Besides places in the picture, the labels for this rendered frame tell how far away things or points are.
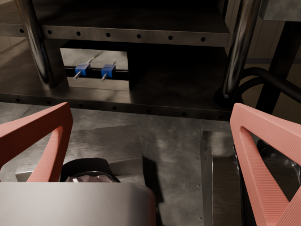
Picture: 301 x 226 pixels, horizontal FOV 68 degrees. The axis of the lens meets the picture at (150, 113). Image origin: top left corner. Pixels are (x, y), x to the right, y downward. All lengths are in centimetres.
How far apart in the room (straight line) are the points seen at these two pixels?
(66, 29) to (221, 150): 71
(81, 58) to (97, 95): 16
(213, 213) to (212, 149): 12
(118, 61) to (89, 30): 15
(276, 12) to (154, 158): 64
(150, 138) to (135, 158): 21
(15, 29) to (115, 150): 70
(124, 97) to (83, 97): 17
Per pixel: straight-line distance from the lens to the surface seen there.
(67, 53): 97
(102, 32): 89
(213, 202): 45
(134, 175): 51
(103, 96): 93
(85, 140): 55
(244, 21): 78
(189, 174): 61
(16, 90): 111
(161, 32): 84
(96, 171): 53
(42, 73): 102
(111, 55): 90
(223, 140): 63
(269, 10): 92
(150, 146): 67
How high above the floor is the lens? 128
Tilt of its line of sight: 37 degrees down
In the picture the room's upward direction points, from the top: straight up
